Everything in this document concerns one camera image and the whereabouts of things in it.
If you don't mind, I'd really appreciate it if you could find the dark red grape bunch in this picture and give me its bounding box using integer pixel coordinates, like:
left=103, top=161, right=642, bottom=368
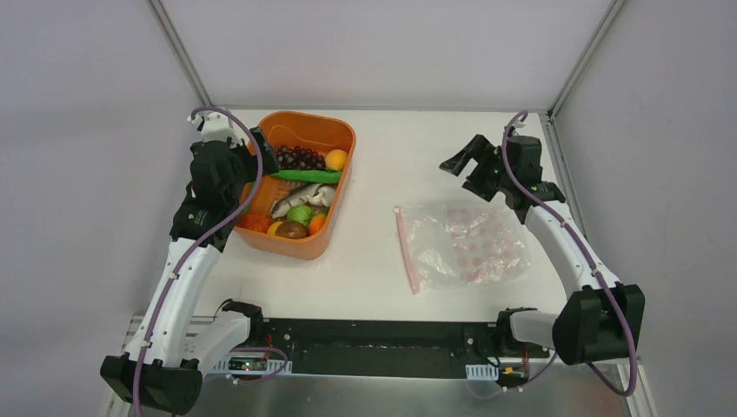
left=276, top=146, right=326, bottom=170

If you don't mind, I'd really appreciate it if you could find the grey toy fish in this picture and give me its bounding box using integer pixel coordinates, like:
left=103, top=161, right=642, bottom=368
left=269, top=183, right=322, bottom=219

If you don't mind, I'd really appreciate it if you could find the clear zip top bag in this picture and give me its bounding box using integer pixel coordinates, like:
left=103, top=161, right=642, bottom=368
left=394, top=201, right=531, bottom=295

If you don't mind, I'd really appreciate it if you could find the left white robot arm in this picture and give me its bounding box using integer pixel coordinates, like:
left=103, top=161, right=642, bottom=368
left=100, top=128, right=279, bottom=415

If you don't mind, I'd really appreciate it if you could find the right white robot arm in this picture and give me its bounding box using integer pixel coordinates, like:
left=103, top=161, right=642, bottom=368
left=439, top=135, right=645, bottom=365

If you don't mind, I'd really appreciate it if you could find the green lime fruit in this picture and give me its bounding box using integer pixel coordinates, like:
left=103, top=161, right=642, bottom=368
left=286, top=204, right=314, bottom=228

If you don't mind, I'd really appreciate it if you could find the red tomato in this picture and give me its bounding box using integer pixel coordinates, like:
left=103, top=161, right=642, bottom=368
left=238, top=213, right=273, bottom=234

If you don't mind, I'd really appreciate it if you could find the white mushroom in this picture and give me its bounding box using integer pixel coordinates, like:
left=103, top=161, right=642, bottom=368
left=307, top=184, right=336, bottom=208

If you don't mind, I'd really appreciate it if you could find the orange plastic basket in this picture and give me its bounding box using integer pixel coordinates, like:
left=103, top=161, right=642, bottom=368
left=236, top=110, right=356, bottom=261

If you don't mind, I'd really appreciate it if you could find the orange fruit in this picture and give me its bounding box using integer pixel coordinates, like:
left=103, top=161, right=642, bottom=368
left=324, top=149, right=349, bottom=172

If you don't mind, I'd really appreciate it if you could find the yellow lemon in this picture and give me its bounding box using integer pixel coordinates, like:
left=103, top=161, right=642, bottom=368
left=267, top=221, right=283, bottom=235

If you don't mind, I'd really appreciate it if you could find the brown chestnut ball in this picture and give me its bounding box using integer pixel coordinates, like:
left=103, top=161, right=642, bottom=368
left=275, top=221, right=309, bottom=239

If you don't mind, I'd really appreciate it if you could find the small orange tangerine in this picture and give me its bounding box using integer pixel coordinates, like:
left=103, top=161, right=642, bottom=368
left=308, top=213, right=327, bottom=235

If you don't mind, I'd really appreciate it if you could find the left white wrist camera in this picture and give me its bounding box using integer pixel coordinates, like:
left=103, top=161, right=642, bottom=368
left=187, top=112, right=244, bottom=148

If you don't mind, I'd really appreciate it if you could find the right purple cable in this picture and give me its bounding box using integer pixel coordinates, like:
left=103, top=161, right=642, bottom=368
left=463, top=110, right=639, bottom=401

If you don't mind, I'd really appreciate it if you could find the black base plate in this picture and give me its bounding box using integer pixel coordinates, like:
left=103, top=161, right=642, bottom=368
left=248, top=318, right=550, bottom=379

